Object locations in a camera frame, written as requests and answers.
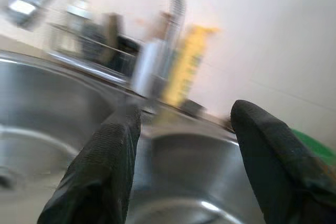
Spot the small black box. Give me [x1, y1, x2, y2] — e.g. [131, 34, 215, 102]
[182, 98, 207, 117]

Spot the plain white plastic bottle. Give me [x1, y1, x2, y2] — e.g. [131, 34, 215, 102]
[130, 11, 175, 98]

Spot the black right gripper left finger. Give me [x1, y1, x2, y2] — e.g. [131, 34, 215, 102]
[36, 105, 143, 224]

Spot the silver flexible hose faucet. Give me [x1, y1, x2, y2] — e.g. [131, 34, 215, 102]
[4, 0, 187, 101]

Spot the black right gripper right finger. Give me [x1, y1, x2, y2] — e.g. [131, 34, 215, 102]
[229, 99, 336, 224]

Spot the green plastic bowl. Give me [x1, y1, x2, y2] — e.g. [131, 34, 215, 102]
[290, 128, 336, 163]

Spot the metal wire sink rack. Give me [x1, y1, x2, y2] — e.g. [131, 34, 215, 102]
[46, 11, 144, 83]

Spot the yellow plastic bottle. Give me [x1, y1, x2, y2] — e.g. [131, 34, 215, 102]
[159, 24, 221, 109]

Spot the stainless steel double sink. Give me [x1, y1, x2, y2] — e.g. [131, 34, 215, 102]
[0, 49, 266, 224]

